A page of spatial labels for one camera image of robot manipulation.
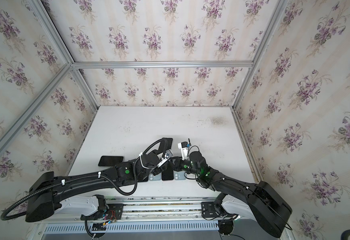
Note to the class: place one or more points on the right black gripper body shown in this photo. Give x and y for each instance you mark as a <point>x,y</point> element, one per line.
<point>178,165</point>

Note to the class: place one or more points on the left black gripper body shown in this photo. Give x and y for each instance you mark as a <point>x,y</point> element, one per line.
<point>157,167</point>

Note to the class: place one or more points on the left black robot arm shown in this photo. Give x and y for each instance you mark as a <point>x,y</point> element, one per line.
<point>48,192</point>

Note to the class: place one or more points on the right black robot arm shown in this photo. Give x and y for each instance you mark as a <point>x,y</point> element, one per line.
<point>258,201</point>

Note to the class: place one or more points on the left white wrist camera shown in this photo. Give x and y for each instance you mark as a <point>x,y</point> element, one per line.
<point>167,155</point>

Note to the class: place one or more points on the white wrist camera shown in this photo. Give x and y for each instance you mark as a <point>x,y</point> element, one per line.
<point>184,147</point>
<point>167,155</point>

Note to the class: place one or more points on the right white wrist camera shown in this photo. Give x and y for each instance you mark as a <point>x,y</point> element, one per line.
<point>184,147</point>

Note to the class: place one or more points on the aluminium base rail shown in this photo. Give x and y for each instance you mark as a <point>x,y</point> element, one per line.
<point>152,209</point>

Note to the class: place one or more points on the aluminium cage frame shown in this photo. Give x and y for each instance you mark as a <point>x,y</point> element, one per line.
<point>72,67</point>

